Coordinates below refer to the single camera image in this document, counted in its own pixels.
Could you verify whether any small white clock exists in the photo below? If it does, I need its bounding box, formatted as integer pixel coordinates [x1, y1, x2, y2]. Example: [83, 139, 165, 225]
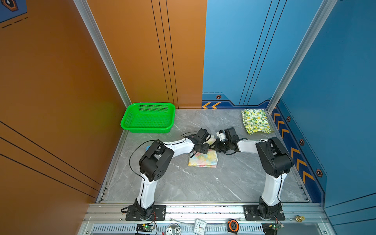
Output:
[193, 219, 207, 235]

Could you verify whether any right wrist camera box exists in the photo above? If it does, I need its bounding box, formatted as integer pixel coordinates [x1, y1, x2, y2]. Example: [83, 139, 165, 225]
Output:
[216, 130, 227, 142]

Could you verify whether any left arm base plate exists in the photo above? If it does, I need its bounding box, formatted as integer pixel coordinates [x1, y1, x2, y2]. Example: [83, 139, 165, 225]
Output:
[125, 205, 166, 221]

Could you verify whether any pastel floral skirt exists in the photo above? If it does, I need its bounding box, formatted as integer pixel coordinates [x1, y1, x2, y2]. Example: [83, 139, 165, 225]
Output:
[188, 149, 218, 168]

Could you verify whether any brass round knob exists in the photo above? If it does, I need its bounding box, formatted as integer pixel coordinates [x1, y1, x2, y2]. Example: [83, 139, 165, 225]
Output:
[295, 215, 305, 223]

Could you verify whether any white power adapter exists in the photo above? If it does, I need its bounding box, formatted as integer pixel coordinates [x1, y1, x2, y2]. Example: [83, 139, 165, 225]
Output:
[165, 223, 182, 235]

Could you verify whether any orange black tape measure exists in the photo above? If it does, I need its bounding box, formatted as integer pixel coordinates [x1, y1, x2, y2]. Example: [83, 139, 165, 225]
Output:
[227, 219, 240, 235]

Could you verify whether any circuit board right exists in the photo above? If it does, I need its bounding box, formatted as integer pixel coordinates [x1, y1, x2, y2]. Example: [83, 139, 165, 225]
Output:
[262, 223, 285, 235]

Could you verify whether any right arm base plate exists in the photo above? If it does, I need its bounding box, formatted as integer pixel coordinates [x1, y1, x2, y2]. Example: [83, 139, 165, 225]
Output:
[243, 203, 286, 221]

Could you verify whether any aluminium front rail frame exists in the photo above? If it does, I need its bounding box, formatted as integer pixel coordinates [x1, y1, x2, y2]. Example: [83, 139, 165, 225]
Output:
[78, 202, 336, 235]

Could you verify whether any green circuit board left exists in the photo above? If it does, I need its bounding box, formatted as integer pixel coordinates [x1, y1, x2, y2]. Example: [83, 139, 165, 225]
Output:
[135, 223, 156, 235]

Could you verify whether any lemon print skirt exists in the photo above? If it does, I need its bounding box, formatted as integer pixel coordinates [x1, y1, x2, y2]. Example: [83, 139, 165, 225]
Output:
[241, 109, 272, 135]

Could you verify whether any green plastic basket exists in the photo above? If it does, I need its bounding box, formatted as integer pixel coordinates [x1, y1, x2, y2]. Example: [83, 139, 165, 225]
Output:
[120, 102, 176, 133]

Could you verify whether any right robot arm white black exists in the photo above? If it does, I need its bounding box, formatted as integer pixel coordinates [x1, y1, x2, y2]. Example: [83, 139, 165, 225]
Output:
[209, 128, 294, 221]

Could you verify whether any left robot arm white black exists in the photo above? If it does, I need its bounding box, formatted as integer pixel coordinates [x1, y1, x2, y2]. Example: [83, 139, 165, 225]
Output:
[134, 128, 211, 219]

